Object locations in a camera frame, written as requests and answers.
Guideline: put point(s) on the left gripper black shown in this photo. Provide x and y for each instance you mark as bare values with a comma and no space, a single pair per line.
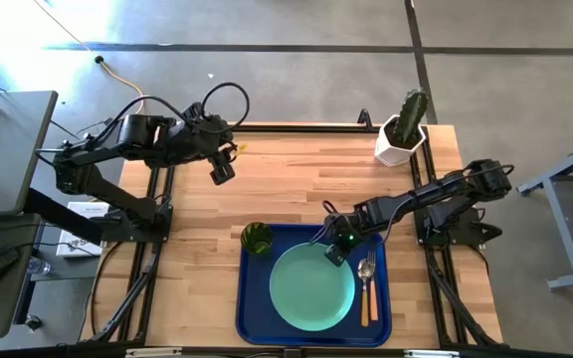
202,131

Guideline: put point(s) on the clear water bottle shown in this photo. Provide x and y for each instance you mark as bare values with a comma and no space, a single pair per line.
39,267

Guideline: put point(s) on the grey metal table leg frame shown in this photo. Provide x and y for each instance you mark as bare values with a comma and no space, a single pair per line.
562,219

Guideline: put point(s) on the green cactus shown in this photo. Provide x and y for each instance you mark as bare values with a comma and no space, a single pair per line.
410,114

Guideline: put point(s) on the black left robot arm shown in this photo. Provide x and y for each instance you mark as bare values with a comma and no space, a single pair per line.
92,184

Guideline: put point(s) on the white hexagonal plant pot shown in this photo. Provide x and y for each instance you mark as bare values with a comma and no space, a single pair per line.
391,151

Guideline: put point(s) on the blue plastic tray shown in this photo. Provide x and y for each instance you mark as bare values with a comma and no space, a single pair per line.
256,313

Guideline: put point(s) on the green faceted plastic cup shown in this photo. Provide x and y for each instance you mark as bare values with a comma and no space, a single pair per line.
256,239

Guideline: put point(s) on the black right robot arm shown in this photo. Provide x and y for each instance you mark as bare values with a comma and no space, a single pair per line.
416,201

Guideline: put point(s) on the white cardboard box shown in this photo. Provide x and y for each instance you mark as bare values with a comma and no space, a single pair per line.
75,246

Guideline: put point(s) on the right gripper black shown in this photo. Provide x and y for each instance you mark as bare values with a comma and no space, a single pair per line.
348,231

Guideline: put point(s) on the grey desk top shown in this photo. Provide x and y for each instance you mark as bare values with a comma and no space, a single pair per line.
3,149

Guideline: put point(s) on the mint green plate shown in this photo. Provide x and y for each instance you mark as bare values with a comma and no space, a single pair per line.
311,288

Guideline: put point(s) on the black aluminium table frame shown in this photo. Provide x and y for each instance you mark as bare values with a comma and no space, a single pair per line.
306,128

